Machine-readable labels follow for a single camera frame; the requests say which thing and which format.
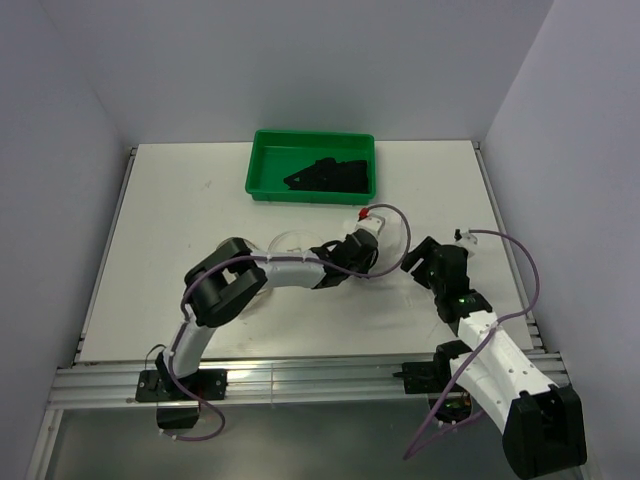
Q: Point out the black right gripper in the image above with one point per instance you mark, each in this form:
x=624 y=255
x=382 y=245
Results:
x=425 y=250

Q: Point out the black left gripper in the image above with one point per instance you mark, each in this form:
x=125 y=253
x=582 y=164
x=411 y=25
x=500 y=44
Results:
x=365 y=268

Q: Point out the black bra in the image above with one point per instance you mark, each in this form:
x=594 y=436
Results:
x=329 y=175

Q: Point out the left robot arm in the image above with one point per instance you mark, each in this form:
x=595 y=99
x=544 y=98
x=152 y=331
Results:
x=221 y=286

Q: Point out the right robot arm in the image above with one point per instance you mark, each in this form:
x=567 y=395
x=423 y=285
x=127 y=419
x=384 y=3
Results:
x=541 y=422

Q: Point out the green plastic tray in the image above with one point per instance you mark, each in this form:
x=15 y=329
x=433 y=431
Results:
x=277 y=154

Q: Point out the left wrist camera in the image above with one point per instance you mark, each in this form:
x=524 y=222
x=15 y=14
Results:
x=370 y=222

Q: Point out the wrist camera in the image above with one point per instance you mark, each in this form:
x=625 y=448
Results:
x=370 y=222
x=465 y=240

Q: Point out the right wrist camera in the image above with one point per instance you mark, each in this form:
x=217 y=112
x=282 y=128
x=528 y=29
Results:
x=465 y=240

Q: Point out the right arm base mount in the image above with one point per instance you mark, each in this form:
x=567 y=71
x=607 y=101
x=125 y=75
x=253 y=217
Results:
x=422 y=378

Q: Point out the aluminium frame rail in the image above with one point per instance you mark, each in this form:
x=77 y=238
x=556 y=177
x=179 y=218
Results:
x=249 y=382

